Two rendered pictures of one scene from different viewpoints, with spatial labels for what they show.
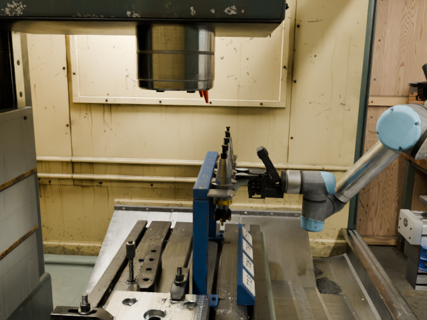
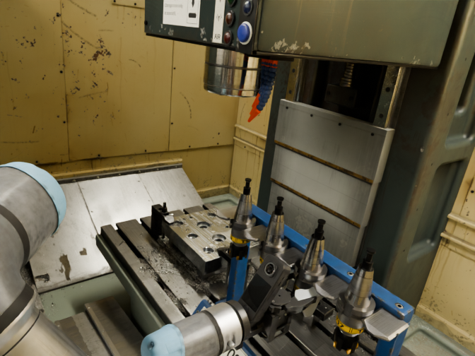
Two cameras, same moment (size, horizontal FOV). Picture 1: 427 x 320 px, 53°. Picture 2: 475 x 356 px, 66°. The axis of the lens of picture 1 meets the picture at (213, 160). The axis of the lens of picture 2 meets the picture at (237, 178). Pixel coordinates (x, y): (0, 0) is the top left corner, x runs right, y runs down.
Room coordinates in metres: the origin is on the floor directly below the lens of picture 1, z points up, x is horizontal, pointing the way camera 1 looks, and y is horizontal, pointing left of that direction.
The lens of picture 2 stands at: (1.68, -0.58, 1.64)
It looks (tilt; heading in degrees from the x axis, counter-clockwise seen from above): 21 degrees down; 137
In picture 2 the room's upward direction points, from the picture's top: 7 degrees clockwise
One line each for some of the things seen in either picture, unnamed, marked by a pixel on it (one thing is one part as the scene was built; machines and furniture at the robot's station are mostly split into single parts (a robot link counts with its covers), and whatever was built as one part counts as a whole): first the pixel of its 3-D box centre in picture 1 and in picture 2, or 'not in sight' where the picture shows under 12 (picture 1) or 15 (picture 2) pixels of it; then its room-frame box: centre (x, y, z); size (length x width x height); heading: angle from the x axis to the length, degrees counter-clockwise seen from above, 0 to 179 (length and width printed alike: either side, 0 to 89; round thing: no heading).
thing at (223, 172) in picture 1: (223, 170); (244, 205); (1.11, -0.03, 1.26); 0.04 x 0.04 x 0.07
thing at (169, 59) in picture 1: (175, 58); (234, 69); (0.90, 0.08, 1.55); 0.16 x 0.16 x 0.12
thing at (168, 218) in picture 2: not in sight; (162, 220); (0.64, 0.04, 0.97); 0.13 x 0.03 x 0.15; 177
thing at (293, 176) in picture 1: (291, 181); (223, 328); (1.32, -0.25, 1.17); 0.08 x 0.05 x 0.08; 177
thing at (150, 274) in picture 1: (150, 274); (291, 294); (1.15, 0.18, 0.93); 0.26 x 0.05 x 0.06; 2
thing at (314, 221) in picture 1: (315, 211); not in sight; (1.33, -0.33, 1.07); 0.11 x 0.08 x 0.11; 141
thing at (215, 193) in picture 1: (222, 193); (229, 213); (1.06, -0.02, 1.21); 0.07 x 0.05 x 0.01; 87
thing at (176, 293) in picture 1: (180, 292); (230, 264); (0.98, 0.08, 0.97); 0.13 x 0.03 x 0.15; 177
